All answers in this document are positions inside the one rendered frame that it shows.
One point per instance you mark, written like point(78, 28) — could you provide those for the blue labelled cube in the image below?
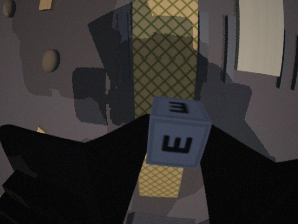
point(177, 133)

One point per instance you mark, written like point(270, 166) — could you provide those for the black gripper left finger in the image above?
point(103, 172)

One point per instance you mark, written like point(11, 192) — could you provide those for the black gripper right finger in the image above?
point(241, 185)

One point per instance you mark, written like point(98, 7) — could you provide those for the yellow crosshatched strip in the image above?
point(164, 64)

